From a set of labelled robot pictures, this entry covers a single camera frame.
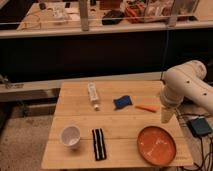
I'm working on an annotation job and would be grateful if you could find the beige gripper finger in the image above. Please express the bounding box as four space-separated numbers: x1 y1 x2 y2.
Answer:
161 107 174 123

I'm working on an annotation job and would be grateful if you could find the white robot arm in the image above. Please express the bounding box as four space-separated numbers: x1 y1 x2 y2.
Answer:
160 60 213 123

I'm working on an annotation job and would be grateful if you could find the orange carrot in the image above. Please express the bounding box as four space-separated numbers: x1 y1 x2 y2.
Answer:
135 105 160 113

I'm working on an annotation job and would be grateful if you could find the orange plate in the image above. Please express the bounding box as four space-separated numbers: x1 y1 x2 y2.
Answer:
137 126 176 166

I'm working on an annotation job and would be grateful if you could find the black power box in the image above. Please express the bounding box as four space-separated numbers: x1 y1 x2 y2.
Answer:
187 118 213 137

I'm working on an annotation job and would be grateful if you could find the wooden table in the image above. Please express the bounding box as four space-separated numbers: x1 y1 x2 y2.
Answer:
42 81 193 169

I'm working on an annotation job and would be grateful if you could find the black white striped cloth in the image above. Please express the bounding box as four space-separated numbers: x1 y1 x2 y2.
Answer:
92 129 107 161

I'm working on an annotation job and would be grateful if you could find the red item on shelf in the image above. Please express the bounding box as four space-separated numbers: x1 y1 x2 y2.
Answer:
125 3 146 23

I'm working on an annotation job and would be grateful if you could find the black bag on shelf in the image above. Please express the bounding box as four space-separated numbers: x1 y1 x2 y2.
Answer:
102 10 124 25

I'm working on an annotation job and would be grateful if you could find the metal rail post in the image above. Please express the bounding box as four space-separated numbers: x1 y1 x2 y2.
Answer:
79 0 89 31

